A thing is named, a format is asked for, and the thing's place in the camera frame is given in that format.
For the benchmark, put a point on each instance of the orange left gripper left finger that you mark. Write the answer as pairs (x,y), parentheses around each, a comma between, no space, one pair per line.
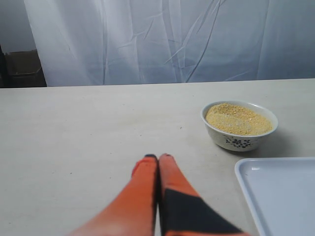
(133,211)

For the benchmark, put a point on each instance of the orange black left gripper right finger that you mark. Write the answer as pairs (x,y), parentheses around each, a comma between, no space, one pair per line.
(182,211)

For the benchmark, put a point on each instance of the white bowl of yellow grains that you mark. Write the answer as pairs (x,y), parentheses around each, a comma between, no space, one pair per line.
(238,126)

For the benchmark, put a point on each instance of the white rectangular plastic tray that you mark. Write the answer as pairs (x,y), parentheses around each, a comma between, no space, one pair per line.
(280,193)

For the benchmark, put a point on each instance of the white backdrop curtain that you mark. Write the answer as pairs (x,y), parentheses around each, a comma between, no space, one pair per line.
(119,42)

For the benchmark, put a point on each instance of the brown cardboard box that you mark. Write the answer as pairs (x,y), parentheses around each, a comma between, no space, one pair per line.
(25,63)

